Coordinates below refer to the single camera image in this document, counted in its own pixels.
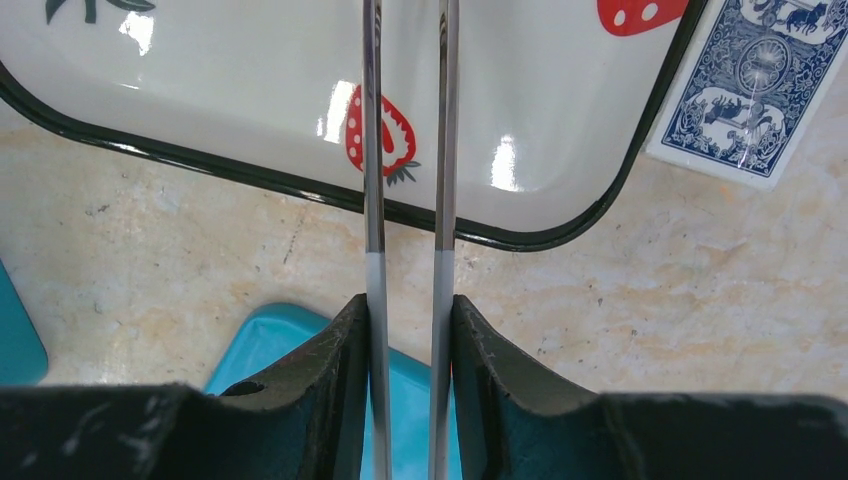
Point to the teal box lid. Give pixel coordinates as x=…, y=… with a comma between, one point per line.
x=274, y=330

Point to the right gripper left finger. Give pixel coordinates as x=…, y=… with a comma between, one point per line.
x=303, y=417

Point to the blue playing card deck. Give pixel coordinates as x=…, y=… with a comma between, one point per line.
x=752, y=77

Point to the teal chocolate box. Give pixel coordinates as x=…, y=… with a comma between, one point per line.
x=24, y=359

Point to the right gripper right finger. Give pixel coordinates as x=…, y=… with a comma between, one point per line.
x=518, y=419

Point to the strawberry pattern white tray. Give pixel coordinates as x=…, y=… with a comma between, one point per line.
x=555, y=97

